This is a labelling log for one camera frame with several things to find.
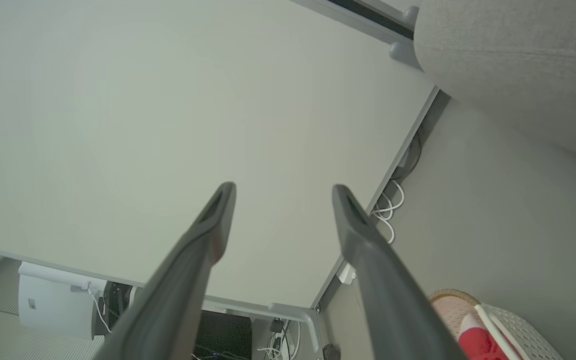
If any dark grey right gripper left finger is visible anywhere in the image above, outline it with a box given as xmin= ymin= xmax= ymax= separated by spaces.
xmin=93 ymin=182 xmax=238 ymax=360

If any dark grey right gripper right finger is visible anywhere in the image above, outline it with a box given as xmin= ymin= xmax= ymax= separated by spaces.
xmin=331 ymin=184 xmax=469 ymax=360

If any red garment with white cuffs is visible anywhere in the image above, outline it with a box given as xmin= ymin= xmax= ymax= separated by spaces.
xmin=458 ymin=314 xmax=513 ymax=360

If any black box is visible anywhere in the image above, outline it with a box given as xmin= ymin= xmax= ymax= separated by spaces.
xmin=192 ymin=310 xmax=254 ymax=360

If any grey curved partition foot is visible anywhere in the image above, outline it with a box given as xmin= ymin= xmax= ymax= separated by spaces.
xmin=267 ymin=302 xmax=325 ymax=360

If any white air purifier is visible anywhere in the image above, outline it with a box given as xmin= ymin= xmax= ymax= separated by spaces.
xmin=17 ymin=261 xmax=110 ymax=342

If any white plastic laundry basket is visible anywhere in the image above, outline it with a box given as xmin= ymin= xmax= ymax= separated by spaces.
xmin=474 ymin=302 xmax=565 ymax=360

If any large white partition panel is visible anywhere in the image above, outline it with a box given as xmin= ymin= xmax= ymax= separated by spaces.
xmin=0 ymin=0 xmax=441 ymax=309

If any light grey fabric ottoman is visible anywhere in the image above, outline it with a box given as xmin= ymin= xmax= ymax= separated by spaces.
xmin=412 ymin=0 xmax=576 ymax=166

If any white wall socket box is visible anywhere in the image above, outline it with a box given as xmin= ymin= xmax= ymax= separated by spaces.
xmin=337 ymin=262 xmax=358 ymax=286

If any white purifier cable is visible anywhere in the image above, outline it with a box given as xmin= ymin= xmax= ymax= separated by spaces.
xmin=85 ymin=286 xmax=114 ymax=335

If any white coiled cable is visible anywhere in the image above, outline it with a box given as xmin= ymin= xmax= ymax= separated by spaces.
xmin=371 ymin=179 xmax=406 ymax=246

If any tangled cables bundle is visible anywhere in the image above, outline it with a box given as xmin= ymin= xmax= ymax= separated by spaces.
xmin=256 ymin=318 xmax=303 ymax=360

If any dark cable under panel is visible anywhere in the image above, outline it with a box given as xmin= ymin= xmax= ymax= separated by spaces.
xmin=390 ymin=127 xmax=425 ymax=182

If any white partition panel grey frame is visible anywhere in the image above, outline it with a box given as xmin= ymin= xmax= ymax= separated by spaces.
xmin=290 ymin=0 xmax=423 ymax=47

